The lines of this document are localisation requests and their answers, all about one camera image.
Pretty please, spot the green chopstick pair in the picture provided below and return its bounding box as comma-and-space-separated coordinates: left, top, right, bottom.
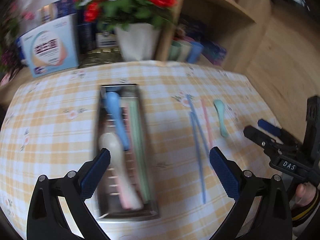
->
129, 100, 151, 203

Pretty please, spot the pink blossom plant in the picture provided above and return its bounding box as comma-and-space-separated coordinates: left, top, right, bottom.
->
1, 0, 35, 73

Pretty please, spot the beige plastic cup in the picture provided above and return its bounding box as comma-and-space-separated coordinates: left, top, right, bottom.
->
177, 41, 192, 62

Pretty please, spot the person's right hand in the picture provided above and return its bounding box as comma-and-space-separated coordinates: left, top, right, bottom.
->
295, 183, 315, 206

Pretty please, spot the white sleeve with stripes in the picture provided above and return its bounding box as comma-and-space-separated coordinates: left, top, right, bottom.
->
291, 195, 319, 237

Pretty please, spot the yellow checked tablecloth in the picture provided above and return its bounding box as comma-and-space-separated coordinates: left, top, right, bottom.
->
1, 61, 278, 239

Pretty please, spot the purple box on shelf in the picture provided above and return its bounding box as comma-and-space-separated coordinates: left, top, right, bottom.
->
202, 41, 227, 66

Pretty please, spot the light blue probiotic box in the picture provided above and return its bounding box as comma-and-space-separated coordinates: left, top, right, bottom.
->
20, 14, 79, 78

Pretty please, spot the wooden shelf unit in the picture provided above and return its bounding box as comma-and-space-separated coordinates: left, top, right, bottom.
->
154, 0, 320, 120

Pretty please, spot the dark blue box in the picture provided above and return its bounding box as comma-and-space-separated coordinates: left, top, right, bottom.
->
76, 9, 96, 55

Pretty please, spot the mint green plastic spoon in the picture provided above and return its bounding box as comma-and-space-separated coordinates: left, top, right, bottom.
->
213, 99, 228, 138

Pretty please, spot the white flower pot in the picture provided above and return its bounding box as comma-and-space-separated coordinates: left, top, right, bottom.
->
114, 23, 161, 62

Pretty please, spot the blue plastic spoon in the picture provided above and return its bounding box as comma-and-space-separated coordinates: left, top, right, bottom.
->
104, 92, 130, 151

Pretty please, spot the blue chopstick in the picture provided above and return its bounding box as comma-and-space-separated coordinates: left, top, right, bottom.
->
187, 94, 206, 204
186, 94, 210, 156

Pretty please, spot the stainless steel utensil tray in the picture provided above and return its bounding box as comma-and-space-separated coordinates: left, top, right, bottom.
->
95, 84, 160, 222

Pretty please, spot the red rose bouquet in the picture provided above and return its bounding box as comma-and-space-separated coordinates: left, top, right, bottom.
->
73, 0, 176, 31

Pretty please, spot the blue plastic cup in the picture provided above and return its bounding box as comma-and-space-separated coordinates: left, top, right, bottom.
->
187, 41, 203, 64

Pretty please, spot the beige plastic spoon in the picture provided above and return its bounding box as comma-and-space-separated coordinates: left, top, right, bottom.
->
99, 133, 144, 211

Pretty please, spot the pink chopstick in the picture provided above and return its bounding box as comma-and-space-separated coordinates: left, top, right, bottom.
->
201, 99, 213, 148
117, 142, 132, 209

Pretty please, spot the gold round tin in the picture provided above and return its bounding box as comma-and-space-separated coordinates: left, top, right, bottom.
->
78, 47, 123, 68

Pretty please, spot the pink chopstick in tray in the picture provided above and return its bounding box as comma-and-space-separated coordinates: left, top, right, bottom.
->
117, 142, 132, 209

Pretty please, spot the green plastic cup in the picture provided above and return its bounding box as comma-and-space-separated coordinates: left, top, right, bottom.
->
168, 40, 181, 61

